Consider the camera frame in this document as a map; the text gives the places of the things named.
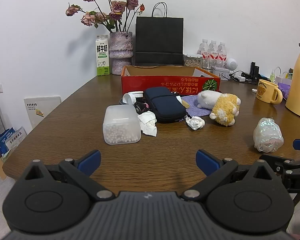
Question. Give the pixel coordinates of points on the white round speaker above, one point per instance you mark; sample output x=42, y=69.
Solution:
x=231, y=63

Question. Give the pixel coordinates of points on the white tin box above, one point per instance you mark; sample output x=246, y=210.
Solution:
x=222, y=73

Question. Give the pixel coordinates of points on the translucent plastic container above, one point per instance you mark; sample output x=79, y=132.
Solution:
x=121, y=125

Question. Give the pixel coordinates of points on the green white milk carton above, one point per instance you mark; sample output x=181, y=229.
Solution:
x=102, y=55

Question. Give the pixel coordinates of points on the yellow bear mug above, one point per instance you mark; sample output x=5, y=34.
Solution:
x=266, y=91

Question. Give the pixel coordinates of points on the black paper bag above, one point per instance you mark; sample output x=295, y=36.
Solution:
x=160, y=40

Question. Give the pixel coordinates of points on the wooden desk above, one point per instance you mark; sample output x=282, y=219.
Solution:
x=65, y=130

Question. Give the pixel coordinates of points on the purple bag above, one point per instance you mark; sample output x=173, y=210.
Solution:
x=285, y=90

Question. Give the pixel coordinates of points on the dried rose bouquet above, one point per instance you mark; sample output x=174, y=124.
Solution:
x=117, y=6

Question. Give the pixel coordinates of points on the black upright box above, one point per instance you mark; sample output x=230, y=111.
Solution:
x=257, y=72
x=252, y=68

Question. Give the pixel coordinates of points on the iridescent ball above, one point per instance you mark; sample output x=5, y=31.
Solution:
x=267, y=135

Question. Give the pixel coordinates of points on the clear water bottle red label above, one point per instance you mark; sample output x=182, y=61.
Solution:
x=204, y=51
x=222, y=52
x=213, y=51

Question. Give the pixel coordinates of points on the white power adapter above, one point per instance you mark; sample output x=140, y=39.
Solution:
x=239, y=78

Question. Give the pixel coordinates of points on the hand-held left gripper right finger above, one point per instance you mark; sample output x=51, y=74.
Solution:
x=207, y=162

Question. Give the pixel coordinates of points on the red cardboard box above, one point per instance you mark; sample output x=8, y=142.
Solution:
x=150, y=83

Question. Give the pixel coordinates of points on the white board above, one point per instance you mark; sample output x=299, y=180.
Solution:
x=42, y=110

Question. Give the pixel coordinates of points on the white plush toy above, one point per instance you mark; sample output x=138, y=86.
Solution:
x=207, y=98

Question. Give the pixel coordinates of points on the clear box of wooden clothespins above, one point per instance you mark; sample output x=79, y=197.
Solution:
x=192, y=61

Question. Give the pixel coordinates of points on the large tissue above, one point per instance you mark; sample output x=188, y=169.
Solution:
x=147, y=123

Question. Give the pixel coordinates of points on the navy zip pouch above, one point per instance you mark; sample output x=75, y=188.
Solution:
x=165, y=105

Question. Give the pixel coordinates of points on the blue leaflet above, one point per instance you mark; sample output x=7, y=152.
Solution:
x=5, y=140

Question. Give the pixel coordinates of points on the small crumpled tissue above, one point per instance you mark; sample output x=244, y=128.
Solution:
x=195, y=123

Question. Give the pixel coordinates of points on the purple knit cloth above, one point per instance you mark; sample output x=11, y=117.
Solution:
x=192, y=105

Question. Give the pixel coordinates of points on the purple marbled vase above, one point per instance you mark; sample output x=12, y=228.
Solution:
x=120, y=52

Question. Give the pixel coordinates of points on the small spray bottle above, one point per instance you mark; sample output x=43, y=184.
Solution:
x=272, y=77

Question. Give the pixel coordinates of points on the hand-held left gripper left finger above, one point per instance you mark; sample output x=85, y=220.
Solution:
x=90, y=161

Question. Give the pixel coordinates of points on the yellow plush toy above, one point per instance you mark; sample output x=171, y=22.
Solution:
x=225, y=110

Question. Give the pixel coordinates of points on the white ribbed lid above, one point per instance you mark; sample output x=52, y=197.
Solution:
x=131, y=97

